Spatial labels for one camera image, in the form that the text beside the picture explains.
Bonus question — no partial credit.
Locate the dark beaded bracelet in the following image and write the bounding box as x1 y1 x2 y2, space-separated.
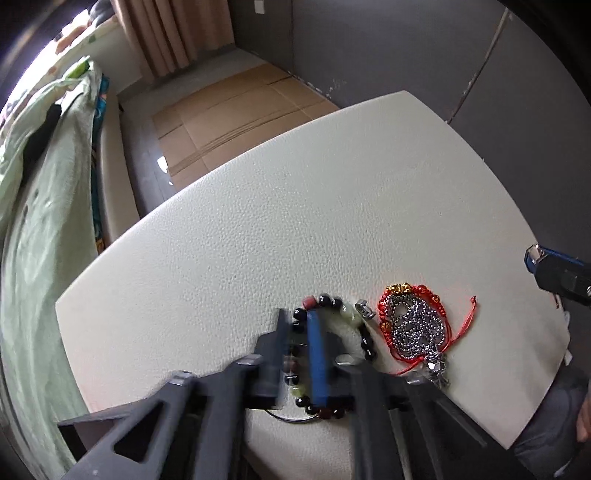
281 292 379 421

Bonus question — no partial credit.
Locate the silver ball chain bear necklace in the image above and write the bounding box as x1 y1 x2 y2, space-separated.
385 292 452 388

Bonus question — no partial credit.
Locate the red string bracelet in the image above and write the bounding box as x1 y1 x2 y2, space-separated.
375 283 478 377

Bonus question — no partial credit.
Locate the person's right hand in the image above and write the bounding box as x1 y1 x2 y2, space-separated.
576 394 591 443

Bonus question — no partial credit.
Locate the white side table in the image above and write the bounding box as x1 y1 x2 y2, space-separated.
56 92 569 479

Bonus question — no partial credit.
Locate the person's right leg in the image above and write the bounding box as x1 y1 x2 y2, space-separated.
511 365 590 479

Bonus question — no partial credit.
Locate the cardboard floor sheet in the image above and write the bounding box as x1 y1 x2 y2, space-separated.
152 63 339 191

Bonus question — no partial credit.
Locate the bed with green sheet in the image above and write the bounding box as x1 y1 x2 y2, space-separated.
0 55 143 478

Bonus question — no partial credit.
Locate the light green duvet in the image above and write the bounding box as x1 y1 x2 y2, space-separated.
0 75 84 232

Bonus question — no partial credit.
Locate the right pink curtain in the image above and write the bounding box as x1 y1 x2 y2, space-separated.
111 0 235 82

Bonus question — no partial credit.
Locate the white wall socket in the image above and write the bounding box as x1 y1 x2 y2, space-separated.
253 0 266 15

